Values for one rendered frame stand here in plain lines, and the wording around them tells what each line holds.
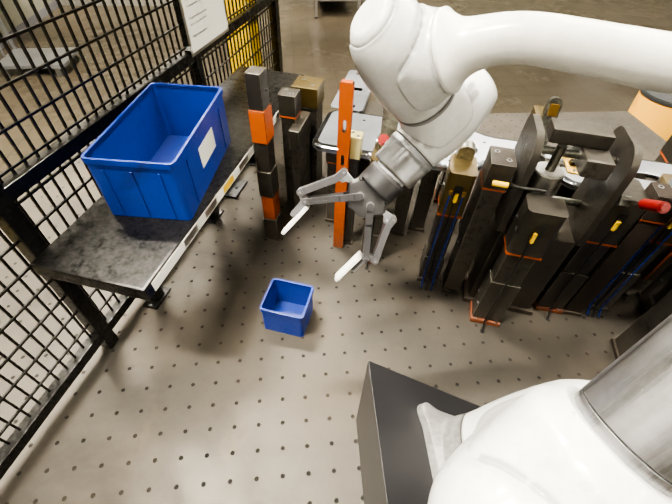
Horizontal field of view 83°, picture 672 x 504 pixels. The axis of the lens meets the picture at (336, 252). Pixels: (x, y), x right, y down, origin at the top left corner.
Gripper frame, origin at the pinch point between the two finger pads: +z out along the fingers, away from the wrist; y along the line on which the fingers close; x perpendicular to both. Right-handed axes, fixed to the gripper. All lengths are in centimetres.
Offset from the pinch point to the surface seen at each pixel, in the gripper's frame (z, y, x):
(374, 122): -26, 6, -46
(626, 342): -31, -72, -13
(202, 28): -11, 56, -45
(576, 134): -49, -21, -8
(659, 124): -148, -129, -187
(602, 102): -189, -147, -318
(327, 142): -13.4, 12.1, -35.6
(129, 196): 15.5, 32.0, 0.7
